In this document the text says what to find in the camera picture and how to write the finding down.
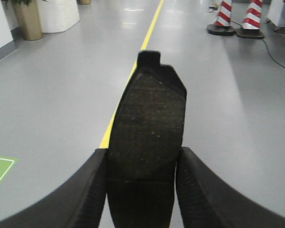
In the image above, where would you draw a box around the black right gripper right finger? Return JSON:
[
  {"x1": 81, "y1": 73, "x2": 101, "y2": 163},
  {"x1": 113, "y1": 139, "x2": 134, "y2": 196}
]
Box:
[{"x1": 176, "y1": 147, "x2": 285, "y2": 228}]

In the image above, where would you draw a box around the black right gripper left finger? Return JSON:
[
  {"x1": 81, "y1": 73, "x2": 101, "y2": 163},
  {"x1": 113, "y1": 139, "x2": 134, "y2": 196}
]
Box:
[{"x1": 0, "y1": 149, "x2": 106, "y2": 228}]

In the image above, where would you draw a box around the red white traffic cone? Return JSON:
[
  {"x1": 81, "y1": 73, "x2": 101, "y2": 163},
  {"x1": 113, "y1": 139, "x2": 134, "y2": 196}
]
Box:
[
  {"x1": 207, "y1": 0, "x2": 235, "y2": 36},
  {"x1": 236, "y1": 0, "x2": 265, "y2": 39}
]

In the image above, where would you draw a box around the tan cylindrical planter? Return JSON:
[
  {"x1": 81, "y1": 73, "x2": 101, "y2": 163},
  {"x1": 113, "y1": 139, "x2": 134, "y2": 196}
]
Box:
[{"x1": 11, "y1": 0, "x2": 43, "y2": 41}]

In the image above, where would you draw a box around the black floor cable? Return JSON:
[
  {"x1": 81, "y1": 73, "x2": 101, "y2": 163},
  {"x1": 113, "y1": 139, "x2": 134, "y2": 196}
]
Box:
[{"x1": 230, "y1": 20, "x2": 285, "y2": 73}]

